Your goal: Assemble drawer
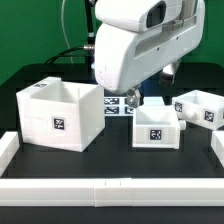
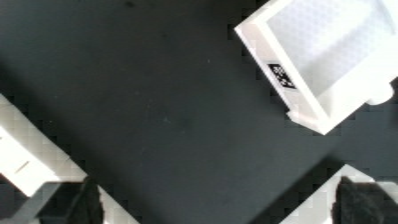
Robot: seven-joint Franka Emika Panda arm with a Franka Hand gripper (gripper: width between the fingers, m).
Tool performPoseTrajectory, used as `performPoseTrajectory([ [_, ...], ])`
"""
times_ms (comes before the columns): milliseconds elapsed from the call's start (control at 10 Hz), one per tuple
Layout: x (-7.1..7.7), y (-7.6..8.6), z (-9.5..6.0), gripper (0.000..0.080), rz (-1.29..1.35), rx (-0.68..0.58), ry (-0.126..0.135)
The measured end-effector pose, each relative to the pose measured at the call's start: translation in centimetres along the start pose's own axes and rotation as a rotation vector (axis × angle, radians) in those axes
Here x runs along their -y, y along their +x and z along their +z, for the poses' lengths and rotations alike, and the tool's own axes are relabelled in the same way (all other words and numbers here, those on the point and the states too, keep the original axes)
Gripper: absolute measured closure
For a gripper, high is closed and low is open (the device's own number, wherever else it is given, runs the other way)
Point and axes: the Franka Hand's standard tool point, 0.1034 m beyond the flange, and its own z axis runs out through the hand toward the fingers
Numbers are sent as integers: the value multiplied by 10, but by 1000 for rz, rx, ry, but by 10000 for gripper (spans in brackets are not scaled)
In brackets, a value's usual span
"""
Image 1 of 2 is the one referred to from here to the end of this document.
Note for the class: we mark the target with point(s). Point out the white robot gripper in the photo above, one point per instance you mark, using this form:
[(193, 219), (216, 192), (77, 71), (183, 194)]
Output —
[(138, 38)]

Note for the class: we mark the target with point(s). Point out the small white drawer with knob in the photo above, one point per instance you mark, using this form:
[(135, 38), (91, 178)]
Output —
[(156, 127)]

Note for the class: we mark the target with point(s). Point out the large white drawer cabinet box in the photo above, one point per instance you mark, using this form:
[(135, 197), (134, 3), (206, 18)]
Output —
[(63, 115)]

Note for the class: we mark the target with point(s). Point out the white sheet with fiducial markers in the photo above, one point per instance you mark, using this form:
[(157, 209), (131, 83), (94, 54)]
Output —
[(117, 106)]

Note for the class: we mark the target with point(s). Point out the white right barrier block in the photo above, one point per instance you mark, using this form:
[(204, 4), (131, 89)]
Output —
[(217, 144)]

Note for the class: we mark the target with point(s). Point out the white barrier block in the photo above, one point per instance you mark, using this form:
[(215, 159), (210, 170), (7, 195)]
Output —
[(217, 144), (9, 144)]

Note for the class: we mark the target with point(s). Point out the black vertical pole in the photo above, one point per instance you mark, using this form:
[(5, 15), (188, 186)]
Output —
[(89, 4)]

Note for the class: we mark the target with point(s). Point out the white left barrier block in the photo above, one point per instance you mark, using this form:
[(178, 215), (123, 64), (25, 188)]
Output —
[(9, 144)]

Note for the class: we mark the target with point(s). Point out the white front barrier rail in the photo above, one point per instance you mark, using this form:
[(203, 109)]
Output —
[(112, 192)]

